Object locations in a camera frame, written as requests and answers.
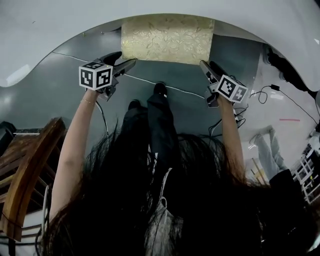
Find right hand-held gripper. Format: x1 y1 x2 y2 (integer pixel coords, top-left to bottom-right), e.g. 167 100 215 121
199 59 249 108

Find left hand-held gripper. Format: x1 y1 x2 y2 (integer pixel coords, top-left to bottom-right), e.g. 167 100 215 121
78 51 137 102

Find cream upholstered stool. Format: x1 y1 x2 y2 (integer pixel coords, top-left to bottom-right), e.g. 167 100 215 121
120 14 216 67

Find white dressing table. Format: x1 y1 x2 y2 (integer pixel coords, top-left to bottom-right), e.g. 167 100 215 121
0 0 320 100

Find person's left forearm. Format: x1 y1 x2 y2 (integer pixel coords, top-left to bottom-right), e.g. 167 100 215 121
48 89 98 224

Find person's right forearm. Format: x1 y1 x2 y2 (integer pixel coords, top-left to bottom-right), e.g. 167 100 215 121
216 96 248 186

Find black shoe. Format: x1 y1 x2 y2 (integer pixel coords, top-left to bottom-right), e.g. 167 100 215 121
153 82 169 96
127 99 141 111

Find person's black trousers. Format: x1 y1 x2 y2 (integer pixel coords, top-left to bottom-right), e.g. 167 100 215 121
121 91 181 174

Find white metal rack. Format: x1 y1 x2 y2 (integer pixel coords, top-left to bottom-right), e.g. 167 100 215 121
293 144 320 204

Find dark wooden slatted chair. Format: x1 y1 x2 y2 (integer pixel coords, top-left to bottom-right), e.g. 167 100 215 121
0 116 68 243

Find person's white blouse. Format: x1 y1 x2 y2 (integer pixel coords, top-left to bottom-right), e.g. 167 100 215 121
144 194 184 256

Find white ribbed platform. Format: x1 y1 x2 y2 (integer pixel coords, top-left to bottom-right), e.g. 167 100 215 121
0 209 51 256

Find white floor cable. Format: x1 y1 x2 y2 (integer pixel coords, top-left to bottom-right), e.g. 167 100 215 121
51 50 206 100

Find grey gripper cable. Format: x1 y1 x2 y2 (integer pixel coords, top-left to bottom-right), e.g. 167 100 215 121
95 100 110 144

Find black adapter cables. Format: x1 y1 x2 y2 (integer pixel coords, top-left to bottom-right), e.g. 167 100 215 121
208 84 320 138

